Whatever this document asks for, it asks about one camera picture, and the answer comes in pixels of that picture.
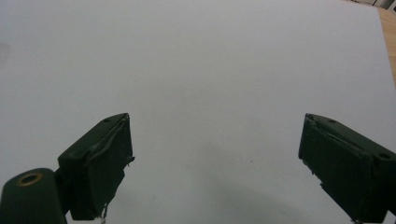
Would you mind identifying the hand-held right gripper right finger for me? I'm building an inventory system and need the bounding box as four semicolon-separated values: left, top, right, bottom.
298;112;396;224

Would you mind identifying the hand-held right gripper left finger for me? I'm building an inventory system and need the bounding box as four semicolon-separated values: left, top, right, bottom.
57;112;135;221

